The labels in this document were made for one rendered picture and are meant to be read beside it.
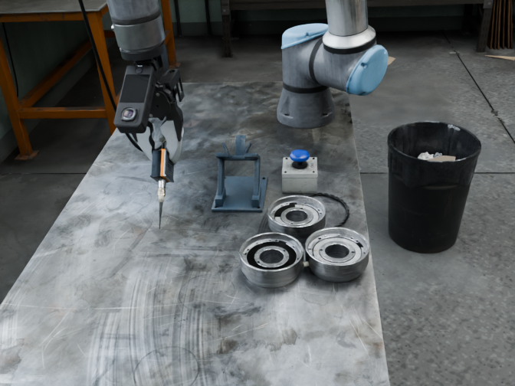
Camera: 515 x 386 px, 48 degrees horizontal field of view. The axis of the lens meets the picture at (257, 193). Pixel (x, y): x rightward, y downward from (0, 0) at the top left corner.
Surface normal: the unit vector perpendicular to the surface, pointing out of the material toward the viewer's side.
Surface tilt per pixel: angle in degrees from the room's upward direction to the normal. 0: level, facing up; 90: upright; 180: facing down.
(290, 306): 0
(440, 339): 0
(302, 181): 90
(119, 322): 0
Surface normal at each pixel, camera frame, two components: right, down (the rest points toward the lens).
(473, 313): -0.04, -0.85
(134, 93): -0.13, -0.42
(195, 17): -0.07, 0.53
